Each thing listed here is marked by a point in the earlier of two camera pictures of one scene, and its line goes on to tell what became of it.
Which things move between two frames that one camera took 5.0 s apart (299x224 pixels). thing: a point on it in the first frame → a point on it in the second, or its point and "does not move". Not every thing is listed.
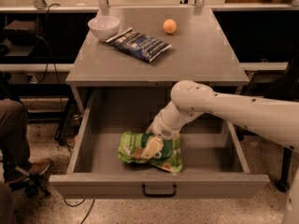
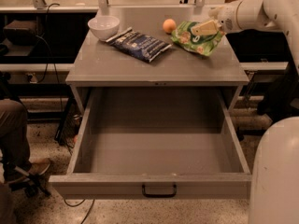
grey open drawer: (215, 153) does not move
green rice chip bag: (131, 146) → (202, 44)
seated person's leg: (14, 135) does not move
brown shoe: (36, 166) does not move
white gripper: (161, 128) → (226, 20)
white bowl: (104, 27) does not move
